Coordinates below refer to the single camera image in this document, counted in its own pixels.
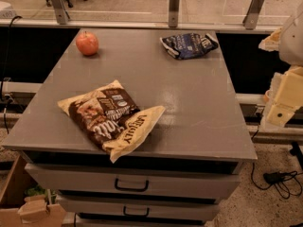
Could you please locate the black lower drawer handle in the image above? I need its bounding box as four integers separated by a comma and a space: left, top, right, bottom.
123, 206, 150, 218

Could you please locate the black upper drawer handle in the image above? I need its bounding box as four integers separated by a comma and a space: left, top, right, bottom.
114, 178, 150, 192

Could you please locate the grey drawer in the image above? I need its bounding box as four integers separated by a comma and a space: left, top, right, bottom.
58, 195, 219, 221
26, 164, 240, 200

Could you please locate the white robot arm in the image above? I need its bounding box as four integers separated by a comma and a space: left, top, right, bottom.
258, 3, 303, 131

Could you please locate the black drawer handle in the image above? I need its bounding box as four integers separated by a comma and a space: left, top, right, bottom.
114, 178, 150, 192
123, 206, 150, 218

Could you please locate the white round object top left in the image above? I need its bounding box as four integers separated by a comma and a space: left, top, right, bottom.
0, 1, 17, 19

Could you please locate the right metal railing post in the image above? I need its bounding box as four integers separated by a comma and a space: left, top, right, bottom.
242, 0, 265, 30

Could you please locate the left metal railing post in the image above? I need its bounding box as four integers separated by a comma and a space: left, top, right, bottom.
51, 0, 69, 25

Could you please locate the upper grey drawer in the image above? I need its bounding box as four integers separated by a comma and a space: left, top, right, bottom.
26, 164, 240, 200

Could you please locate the cardboard box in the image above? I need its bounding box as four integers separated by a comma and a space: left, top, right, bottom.
0, 156, 66, 227

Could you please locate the middle metal railing post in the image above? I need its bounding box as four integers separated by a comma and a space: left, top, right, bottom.
168, 0, 180, 27

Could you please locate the lower grey drawer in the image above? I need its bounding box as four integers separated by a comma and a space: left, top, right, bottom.
58, 195, 219, 221

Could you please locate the black power adapter with cable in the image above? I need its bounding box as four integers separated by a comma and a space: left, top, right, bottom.
250, 164, 303, 200

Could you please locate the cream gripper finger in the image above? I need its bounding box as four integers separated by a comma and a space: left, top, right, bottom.
260, 102, 296, 131
258, 28, 281, 52

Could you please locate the red apple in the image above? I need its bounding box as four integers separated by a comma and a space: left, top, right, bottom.
76, 31, 98, 56

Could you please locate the orange tape roll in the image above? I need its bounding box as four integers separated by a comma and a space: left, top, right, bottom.
263, 90, 271, 103

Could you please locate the black cable at left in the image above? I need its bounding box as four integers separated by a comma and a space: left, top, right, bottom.
0, 15, 23, 135

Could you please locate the brown and cream chip bag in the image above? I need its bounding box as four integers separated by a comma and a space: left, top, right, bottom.
58, 80, 165, 163

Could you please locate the metal railing post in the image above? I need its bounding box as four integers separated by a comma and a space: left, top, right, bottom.
168, 0, 180, 27
242, 0, 265, 30
51, 0, 69, 25

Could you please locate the blue crumpled snack bag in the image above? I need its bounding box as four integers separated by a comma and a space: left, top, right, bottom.
160, 33, 219, 60

